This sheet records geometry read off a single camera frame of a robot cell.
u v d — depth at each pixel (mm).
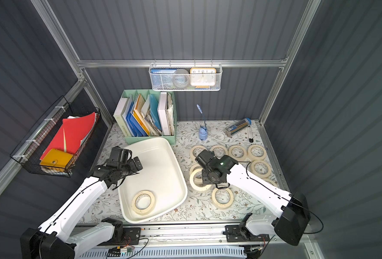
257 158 979
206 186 753
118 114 889
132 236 738
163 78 844
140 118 987
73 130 739
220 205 793
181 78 908
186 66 889
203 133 1051
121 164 616
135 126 963
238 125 1116
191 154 991
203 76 886
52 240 385
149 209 787
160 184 888
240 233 667
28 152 610
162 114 937
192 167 937
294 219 394
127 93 1047
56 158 644
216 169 531
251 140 1086
